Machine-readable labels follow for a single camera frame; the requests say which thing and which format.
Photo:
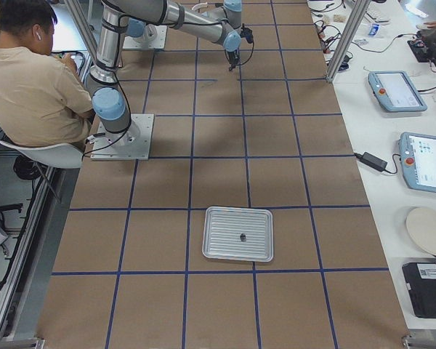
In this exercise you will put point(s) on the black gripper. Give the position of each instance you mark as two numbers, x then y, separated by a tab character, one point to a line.
232	57

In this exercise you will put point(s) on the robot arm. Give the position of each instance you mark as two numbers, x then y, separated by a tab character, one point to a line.
221	25
108	100

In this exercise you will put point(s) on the silver ribbed metal tray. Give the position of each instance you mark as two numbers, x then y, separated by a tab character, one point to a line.
223	227

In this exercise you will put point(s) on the aluminium pillar right side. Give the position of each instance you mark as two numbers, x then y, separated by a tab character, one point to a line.
351	26

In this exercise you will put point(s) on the upper teach pendant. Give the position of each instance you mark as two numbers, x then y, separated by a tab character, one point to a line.
395	92

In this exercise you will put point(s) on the teach pendant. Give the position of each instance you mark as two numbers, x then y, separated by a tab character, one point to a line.
395	92
418	161

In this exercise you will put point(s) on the black power adapter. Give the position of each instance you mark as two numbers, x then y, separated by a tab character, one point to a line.
374	162

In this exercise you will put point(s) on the white plastic chair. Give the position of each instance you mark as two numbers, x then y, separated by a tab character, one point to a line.
61	156

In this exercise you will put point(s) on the seated person beige shirt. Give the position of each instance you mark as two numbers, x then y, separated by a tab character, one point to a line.
42	99

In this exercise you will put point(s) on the lower teach pendant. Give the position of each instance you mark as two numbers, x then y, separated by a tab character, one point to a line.
418	161

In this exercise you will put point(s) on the beige round plate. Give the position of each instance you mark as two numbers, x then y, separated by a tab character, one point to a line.
421	226

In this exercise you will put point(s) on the black laptop with label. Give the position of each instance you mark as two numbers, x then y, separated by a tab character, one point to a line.
420	280

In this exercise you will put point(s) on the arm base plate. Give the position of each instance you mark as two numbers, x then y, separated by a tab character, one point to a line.
135	144
145	37

